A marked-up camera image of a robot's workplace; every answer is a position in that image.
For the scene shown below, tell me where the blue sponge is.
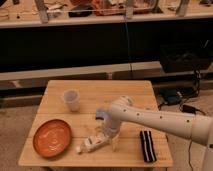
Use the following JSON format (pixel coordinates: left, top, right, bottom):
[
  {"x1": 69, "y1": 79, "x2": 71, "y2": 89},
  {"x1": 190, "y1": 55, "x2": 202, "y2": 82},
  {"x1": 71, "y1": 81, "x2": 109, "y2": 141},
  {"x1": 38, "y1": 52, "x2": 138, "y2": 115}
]
[{"x1": 95, "y1": 107, "x2": 107, "y2": 120}]

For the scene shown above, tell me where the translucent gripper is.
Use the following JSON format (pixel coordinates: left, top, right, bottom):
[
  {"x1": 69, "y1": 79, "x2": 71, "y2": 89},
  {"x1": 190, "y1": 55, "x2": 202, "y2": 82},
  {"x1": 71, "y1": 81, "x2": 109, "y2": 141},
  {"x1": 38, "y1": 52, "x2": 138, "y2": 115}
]
[{"x1": 95, "y1": 126, "x2": 119, "y2": 152}]

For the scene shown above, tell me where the wooden table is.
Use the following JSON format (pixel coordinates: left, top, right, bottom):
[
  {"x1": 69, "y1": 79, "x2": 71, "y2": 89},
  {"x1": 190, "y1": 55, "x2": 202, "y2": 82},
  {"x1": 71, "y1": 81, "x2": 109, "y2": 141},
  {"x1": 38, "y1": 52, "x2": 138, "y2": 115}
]
[{"x1": 19, "y1": 80, "x2": 173, "y2": 171}]

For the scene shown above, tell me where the black power adapter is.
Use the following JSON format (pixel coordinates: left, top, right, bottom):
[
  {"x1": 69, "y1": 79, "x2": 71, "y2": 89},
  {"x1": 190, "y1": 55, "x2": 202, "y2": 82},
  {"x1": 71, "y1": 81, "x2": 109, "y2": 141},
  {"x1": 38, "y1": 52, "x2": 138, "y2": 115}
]
[{"x1": 182, "y1": 105, "x2": 196, "y2": 114}]

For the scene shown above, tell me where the black box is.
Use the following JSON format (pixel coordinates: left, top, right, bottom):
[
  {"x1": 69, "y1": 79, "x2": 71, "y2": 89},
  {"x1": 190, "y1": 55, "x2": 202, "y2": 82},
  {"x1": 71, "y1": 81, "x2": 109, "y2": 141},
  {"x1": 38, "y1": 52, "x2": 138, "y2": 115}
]
[{"x1": 159, "y1": 43, "x2": 213, "y2": 73}]

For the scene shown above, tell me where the translucent plastic cup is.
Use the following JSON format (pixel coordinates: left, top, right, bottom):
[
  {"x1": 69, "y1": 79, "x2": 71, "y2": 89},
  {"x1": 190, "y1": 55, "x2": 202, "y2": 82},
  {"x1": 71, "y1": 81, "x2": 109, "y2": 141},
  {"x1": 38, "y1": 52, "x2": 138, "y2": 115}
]
[{"x1": 62, "y1": 89, "x2": 80, "y2": 112}]

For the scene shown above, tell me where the white plastic bottle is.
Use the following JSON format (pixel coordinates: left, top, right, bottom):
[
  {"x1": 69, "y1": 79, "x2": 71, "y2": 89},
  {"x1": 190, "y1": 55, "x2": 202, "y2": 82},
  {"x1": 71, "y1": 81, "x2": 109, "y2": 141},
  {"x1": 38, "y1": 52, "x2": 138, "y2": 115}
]
[{"x1": 76, "y1": 133, "x2": 109, "y2": 154}]

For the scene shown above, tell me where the black cable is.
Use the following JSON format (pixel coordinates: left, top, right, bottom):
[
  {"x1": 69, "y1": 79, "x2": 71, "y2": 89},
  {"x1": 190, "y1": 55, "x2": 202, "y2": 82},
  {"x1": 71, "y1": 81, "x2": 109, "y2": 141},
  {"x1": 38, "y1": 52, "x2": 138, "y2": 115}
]
[{"x1": 187, "y1": 139, "x2": 198, "y2": 171}]

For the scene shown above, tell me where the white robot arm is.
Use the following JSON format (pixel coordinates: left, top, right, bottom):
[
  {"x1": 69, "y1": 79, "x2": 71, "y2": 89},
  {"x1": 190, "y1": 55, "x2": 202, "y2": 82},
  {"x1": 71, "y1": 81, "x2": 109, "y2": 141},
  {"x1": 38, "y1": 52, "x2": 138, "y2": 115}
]
[{"x1": 101, "y1": 96, "x2": 213, "y2": 171}]

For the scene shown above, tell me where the orange plate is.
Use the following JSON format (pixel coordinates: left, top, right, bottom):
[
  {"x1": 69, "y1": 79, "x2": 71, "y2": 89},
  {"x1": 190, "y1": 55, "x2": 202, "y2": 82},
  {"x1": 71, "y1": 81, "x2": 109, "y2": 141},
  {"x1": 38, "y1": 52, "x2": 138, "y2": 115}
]
[{"x1": 33, "y1": 119, "x2": 72, "y2": 158}]

